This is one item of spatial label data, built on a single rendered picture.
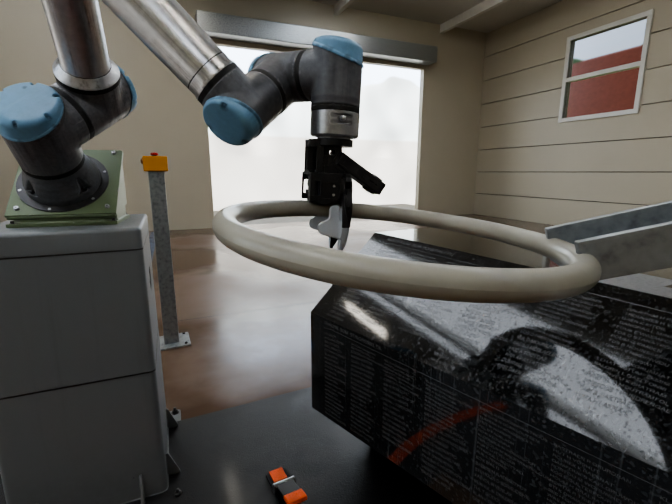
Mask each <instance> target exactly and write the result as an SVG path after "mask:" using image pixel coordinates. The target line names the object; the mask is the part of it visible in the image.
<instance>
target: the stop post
mask: <svg viewBox="0 0 672 504"><path fill-rule="evenodd" d="M142 159H143V169H144V171H148V179H149V189H150V199H151V210H152V220H153V230H154V241H155V251H156V261H157V271H158V282H159V292H160V302H161V313H162V323H163V333H164V336H159V340H160V350H161V351H164V350H169V349H175V348H180V347H186V346H191V342H190V338H189V334H188V332H183V333H179V332H178V321H177V310H176V298H175V287H174V276H173V264H172V253H171V242H170V230H169V219H168V208H167V196H166V185H165V174H164V171H168V160H167V156H158V155H151V156H142Z"/></svg>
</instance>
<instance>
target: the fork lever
mask: <svg viewBox="0 0 672 504"><path fill-rule="evenodd" d="M545 234H546V238H547V239H552V238H558V239H561V240H564V241H567V242H569V243H572V244H574V245H575V249H576V254H590V255H593V256H594V257H595V258H596V259H597V260H598V261H599V263H600V265H601V270H602V273H601V277H600V280H604V279H609V278H615V277H621V276H626V275H632V274H637V273H643V272H649V271H654V270H660V269H665V268H671V267H672V200H671V201H667V202H662V203H657V204H653V205H648V206H643V207H639V208H634V209H629V210H625V211H620V212H615V213H611V214H606V215H601V216H597V217H592V218H588V219H583V220H578V221H574V222H569V223H564V224H560V225H555V226H550V227H546V228H545Z"/></svg>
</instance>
